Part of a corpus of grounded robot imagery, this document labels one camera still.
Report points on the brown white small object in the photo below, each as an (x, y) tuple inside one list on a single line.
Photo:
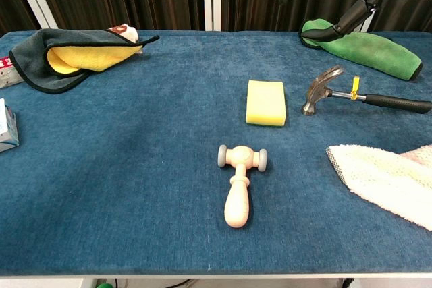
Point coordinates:
[(126, 31)]

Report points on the white knitted cloth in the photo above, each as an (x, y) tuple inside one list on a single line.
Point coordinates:
[(381, 176)]

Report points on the red white carton box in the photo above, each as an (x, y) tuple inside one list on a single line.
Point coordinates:
[(6, 72)]

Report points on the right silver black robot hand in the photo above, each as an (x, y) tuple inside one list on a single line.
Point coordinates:
[(351, 20)]

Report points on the yellow sponge block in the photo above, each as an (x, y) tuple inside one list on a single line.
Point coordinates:
[(266, 106)]

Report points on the green round object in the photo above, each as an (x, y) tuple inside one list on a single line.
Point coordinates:
[(103, 284)]

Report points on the wooden toy mallet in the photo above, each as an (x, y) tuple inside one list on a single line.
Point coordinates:
[(238, 200)]

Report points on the blue carpet table cover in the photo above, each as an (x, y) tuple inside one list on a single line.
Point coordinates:
[(135, 166)]

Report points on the grey yellow microfibre cloth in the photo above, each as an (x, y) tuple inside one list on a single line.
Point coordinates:
[(30, 52)]

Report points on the green microfibre cloth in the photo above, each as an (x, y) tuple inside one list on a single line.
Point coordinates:
[(371, 50)]

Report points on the yellow curved plastic strip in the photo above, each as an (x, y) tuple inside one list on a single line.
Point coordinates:
[(354, 87)]

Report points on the light blue carton box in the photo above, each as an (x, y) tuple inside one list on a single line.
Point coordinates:
[(5, 133)]

